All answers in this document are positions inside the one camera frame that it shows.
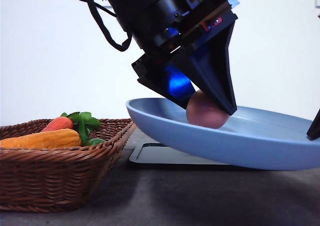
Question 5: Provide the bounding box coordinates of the yellow toy corn cob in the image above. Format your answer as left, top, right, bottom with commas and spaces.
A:
0, 129, 81, 149

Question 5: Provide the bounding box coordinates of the orange toy carrot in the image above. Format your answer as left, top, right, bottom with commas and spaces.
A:
42, 113, 73, 132

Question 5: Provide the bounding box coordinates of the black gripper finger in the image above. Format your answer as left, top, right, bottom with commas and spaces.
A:
306, 108, 320, 141

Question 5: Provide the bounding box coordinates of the brown wicker basket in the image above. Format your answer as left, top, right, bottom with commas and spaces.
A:
0, 119, 136, 212

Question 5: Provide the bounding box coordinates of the black flat tray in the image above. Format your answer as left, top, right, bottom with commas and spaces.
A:
129, 143, 228, 165

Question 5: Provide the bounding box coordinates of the green toy pepper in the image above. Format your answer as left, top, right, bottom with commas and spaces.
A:
88, 138, 105, 146

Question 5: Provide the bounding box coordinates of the green leafy toy vegetable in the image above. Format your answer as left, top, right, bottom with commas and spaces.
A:
61, 112, 104, 146

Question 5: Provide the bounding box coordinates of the blue round plate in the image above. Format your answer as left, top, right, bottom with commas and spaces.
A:
126, 98, 320, 171

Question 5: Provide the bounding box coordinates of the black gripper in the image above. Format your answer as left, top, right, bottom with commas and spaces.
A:
109, 0, 238, 116

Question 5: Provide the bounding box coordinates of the pink brown egg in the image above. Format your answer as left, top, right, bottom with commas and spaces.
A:
186, 90, 230, 129

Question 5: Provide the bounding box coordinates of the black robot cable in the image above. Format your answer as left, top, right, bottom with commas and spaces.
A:
80, 0, 133, 51

